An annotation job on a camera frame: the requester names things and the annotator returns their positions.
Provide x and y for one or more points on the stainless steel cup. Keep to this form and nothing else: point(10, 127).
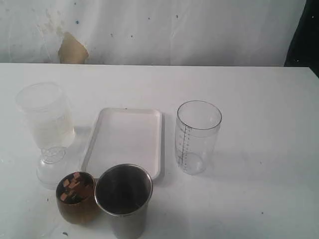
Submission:
point(123, 192)

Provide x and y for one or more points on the brown wooden cup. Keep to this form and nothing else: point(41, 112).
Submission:
point(86, 210)

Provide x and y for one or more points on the wooden cubes pile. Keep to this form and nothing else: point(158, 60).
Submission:
point(71, 189)

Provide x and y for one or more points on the clear measuring cup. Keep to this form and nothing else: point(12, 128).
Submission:
point(196, 132)

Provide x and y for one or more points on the clear dome shaker lid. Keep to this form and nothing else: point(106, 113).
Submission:
point(53, 165)

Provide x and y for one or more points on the white rectangular tray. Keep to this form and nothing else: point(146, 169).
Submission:
point(122, 135)

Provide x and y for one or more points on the clear plastic jar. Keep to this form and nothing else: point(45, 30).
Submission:
point(47, 114)

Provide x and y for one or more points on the dark curtain at right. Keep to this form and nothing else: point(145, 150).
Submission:
point(304, 47)

